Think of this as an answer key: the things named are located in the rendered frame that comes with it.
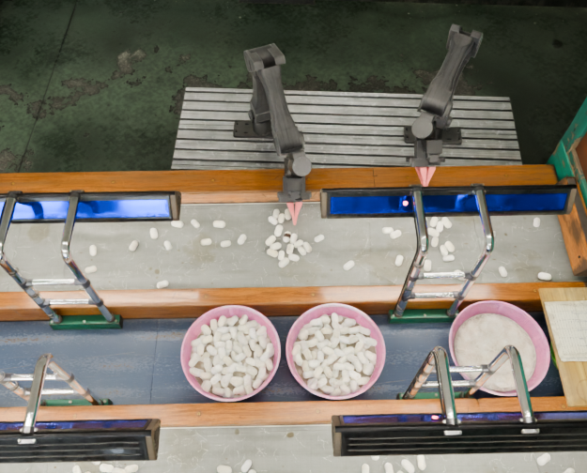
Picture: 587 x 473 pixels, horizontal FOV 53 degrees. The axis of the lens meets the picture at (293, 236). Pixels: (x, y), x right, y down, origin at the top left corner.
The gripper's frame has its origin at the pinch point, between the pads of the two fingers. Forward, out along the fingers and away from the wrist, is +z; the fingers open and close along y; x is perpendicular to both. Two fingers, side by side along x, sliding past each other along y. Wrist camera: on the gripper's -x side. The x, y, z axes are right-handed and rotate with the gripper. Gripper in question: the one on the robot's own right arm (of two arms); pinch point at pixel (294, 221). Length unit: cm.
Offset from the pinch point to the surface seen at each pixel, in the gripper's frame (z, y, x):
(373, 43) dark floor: -74, 48, 162
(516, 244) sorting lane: 7, 66, -4
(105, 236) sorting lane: 3, -57, 0
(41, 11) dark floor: -98, -141, 182
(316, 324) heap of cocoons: 25.8, 5.4, -19.8
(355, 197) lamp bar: -11.2, 14.3, -34.9
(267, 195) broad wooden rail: -7.6, -8.4, 6.6
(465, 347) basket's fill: 32, 46, -23
